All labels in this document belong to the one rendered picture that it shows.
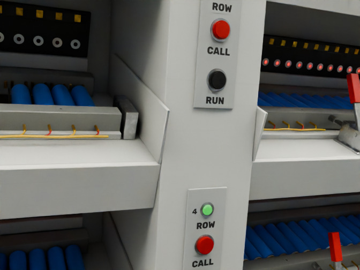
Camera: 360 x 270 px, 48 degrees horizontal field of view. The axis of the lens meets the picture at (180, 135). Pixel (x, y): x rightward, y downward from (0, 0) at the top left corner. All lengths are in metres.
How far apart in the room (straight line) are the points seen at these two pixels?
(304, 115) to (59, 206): 0.31
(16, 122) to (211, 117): 0.17
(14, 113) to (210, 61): 0.17
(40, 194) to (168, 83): 0.14
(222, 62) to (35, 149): 0.18
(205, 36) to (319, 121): 0.23
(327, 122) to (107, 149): 0.30
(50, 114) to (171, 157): 0.11
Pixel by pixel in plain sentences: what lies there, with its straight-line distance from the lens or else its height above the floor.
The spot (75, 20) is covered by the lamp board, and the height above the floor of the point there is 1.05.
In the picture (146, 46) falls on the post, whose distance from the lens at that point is 0.39.
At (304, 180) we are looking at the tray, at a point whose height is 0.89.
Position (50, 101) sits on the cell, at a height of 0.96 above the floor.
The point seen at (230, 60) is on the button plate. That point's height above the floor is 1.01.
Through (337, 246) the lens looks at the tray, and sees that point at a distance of 0.55.
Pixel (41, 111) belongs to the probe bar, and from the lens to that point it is 0.37.
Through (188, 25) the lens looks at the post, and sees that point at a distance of 0.35.
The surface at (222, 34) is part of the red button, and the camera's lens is 0.36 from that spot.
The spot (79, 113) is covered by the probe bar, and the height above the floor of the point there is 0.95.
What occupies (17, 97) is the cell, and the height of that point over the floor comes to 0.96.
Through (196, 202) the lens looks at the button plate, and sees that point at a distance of 0.37.
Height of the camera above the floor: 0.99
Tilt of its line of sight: 8 degrees down
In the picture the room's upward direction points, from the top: 4 degrees clockwise
